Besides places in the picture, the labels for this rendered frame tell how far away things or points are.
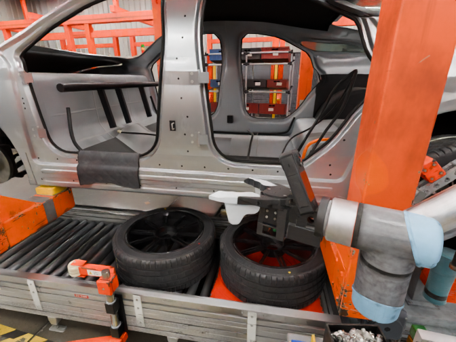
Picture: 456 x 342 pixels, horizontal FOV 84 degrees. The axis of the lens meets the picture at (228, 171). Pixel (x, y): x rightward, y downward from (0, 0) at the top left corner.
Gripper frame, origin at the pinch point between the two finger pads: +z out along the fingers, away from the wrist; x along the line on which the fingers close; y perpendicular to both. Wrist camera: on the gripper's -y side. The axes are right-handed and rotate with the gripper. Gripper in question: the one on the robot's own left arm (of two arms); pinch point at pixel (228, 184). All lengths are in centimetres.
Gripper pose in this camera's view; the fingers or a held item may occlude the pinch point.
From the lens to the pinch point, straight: 53.2
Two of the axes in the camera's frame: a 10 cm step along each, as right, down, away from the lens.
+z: -8.7, -1.7, 4.7
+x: 4.9, -1.6, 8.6
